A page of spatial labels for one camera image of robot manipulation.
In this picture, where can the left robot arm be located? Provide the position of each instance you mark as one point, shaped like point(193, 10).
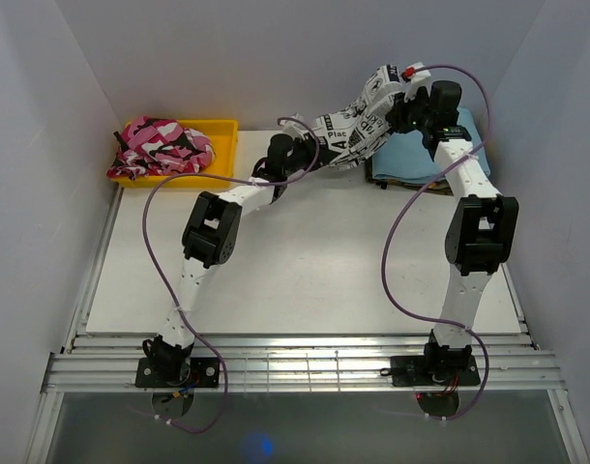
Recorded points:
point(208, 241)

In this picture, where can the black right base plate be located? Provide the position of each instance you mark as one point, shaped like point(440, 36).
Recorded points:
point(412, 371)

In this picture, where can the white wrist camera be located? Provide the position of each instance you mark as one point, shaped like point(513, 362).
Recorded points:
point(414, 77)
point(296, 128)

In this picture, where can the pink camouflage trousers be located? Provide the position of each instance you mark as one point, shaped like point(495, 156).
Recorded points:
point(159, 147)

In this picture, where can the yellow plastic tray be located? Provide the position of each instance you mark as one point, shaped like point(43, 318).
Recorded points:
point(223, 134)

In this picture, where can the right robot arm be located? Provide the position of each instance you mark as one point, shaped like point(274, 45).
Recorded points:
point(479, 238)

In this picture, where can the aluminium rail frame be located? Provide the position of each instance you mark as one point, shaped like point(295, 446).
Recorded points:
point(92, 362)

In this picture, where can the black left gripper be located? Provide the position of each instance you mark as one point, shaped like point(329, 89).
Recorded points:
point(309, 145)

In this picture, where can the olive camouflage folded trousers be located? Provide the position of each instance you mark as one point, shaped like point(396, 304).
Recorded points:
point(438, 188)

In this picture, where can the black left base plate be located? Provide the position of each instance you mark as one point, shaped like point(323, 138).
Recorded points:
point(197, 373)

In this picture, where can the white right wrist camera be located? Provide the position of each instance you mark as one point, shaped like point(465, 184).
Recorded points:
point(414, 77)

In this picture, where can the newspaper print trousers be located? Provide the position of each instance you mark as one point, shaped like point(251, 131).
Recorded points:
point(353, 134)

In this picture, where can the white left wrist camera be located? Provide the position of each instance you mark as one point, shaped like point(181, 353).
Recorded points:
point(296, 128)

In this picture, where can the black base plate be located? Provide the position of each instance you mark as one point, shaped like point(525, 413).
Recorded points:
point(197, 373)
point(412, 371)

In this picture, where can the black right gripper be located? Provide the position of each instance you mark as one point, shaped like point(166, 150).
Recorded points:
point(397, 116)

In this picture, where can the light blue folded trousers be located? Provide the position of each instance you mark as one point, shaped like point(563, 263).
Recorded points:
point(403, 158)

